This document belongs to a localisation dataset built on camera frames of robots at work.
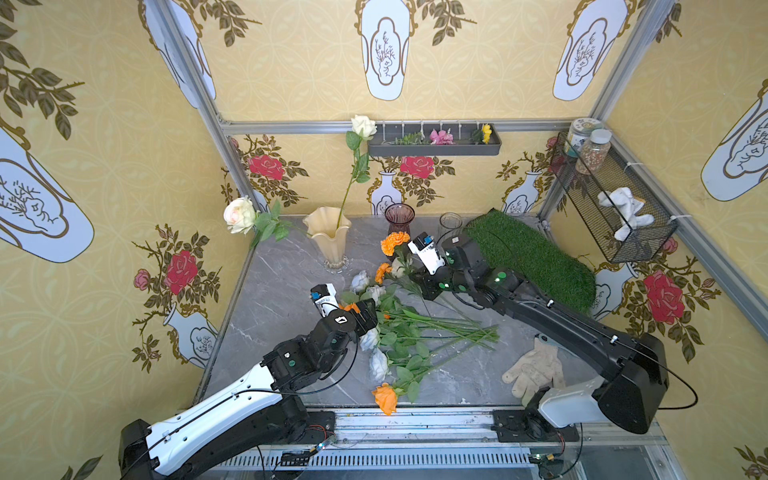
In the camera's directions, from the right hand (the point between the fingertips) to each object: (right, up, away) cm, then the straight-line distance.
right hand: (417, 268), depth 78 cm
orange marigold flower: (-7, +7, -7) cm, 12 cm away
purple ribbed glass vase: (-4, +15, +20) cm, 25 cm away
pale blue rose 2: (-10, -26, +2) cm, 28 cm away
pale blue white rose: (-16, -6, +18) cm, 25 cm away
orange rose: (-16, -8, -12) cm, 22 cm away
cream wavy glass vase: (-29, +12, +18) cm, 36 cm away
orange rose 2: (-8, -32, -3) cm, 33 cm away
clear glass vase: (+13, +13, +22) cm, 29 cm away
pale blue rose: (-13, -20, +4) cm, 24 cm away
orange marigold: (-9, -2, +22) cm, 24 cm away
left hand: (-16, -9, -2) cm, 19 cm away
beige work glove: (+33, -28, +4) cm, 44 cm away
